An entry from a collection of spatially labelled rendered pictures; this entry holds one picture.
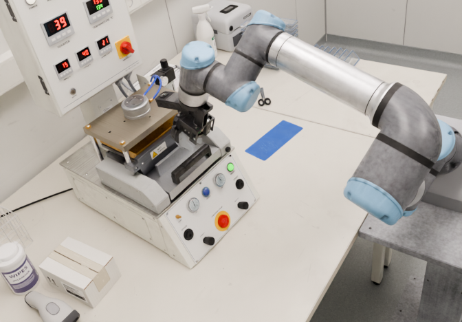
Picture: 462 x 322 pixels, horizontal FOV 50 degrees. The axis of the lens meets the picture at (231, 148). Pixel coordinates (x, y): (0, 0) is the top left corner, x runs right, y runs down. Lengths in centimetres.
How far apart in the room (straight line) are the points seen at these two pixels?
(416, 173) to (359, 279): 142
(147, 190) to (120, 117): 24
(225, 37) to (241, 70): 123
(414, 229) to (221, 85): 74
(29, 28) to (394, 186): 94
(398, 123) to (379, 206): 15
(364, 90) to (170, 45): 154
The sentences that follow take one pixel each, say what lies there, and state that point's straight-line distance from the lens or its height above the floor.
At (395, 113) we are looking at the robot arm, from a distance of 95.
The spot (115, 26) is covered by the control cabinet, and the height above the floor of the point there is 131.
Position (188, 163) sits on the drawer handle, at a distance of 138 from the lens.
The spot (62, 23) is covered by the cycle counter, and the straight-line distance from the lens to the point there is 140.
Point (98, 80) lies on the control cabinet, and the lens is 151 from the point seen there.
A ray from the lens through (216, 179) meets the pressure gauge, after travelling 146.
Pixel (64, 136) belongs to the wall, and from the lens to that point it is 205.
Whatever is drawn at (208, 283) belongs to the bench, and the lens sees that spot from 142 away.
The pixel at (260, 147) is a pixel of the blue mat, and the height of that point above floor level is 75.
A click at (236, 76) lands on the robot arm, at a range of 108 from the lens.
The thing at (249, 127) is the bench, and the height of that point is 75.
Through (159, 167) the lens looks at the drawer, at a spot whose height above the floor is 100.
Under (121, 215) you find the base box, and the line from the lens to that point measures 157.
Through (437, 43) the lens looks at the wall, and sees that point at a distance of 371.
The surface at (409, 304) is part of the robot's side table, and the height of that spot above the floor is 1.
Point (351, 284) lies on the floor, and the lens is 231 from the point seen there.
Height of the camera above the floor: 188
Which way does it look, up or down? 39 degrees down
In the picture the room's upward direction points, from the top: 10 degrees counter-clockwise
